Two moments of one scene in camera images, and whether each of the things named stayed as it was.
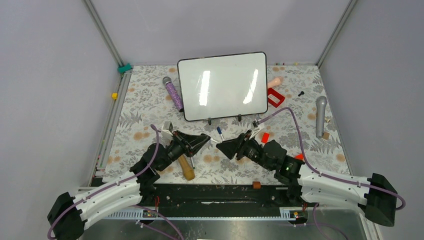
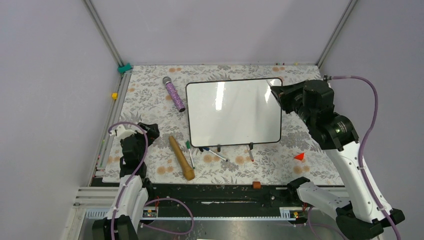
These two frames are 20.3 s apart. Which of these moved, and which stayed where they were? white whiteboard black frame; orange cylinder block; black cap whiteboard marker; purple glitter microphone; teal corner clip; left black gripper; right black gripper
Moved: left black gripper; white whiteboard black frame; black cap whiteboard marker; right black gripper
Stayed: teal corner clip; orange cylinder block; purple glitter microphone
